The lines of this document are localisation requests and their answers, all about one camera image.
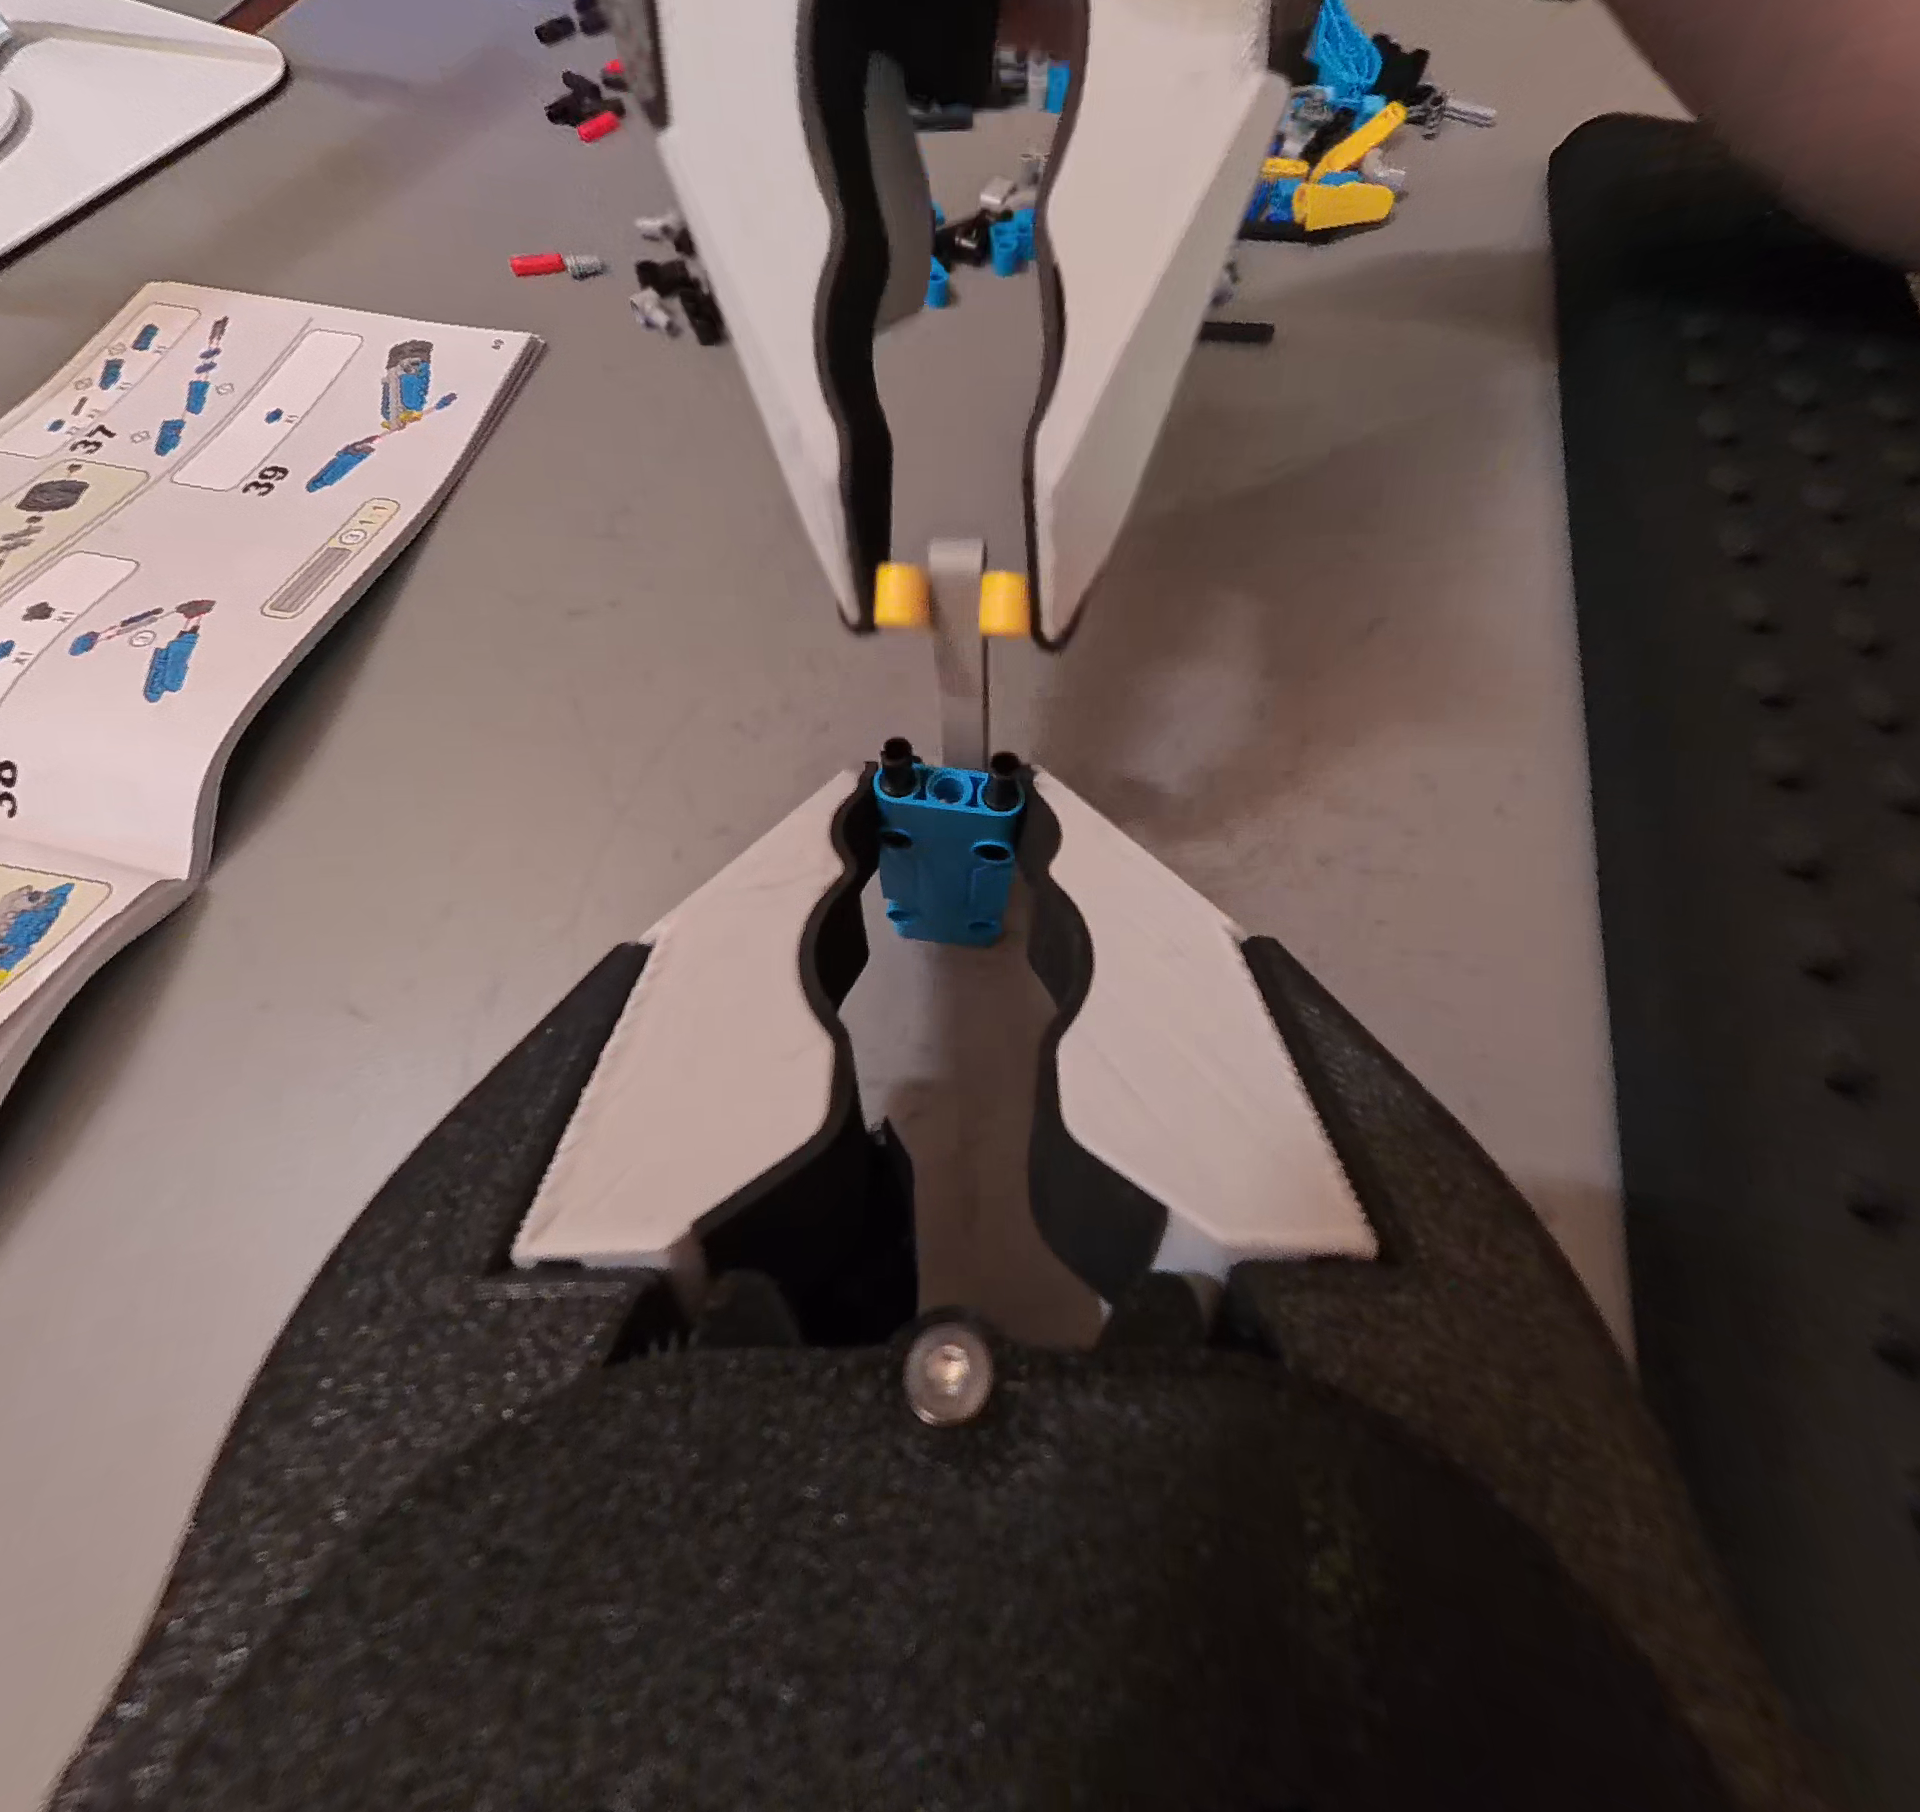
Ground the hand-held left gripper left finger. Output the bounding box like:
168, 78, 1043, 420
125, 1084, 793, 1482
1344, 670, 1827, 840
511, 764, 915, 1348

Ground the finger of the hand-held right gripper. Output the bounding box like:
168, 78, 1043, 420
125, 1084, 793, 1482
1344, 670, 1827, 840
1022, 0, 1293, 651
640, 0, 904, 639

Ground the white laptop stand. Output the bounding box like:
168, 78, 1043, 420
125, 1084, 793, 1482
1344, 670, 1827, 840
0, 0, 289, 263

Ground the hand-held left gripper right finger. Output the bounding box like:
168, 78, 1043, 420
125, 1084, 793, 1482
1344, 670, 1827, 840
1025, 770, 1383, 1311

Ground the blue panel with black pins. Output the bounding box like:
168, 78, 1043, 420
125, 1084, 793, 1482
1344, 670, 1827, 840
870, 736, 1035, 950

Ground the pile of small building pieces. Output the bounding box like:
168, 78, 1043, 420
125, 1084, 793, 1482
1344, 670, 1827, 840
532, 0, 1502, 345

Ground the instruction booklet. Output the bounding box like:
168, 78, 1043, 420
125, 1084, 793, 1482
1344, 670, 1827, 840
0, 284, 545, 1096

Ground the long grey building beam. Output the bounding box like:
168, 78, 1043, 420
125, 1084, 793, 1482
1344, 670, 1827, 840
924, 537, 994, 771

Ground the person's right forearm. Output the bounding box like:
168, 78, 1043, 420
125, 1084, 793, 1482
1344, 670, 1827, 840
1515, 0, 1920, 272

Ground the black perforated pad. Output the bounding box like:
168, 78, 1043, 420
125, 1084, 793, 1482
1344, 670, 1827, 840
1545, 114, 1920, 1812

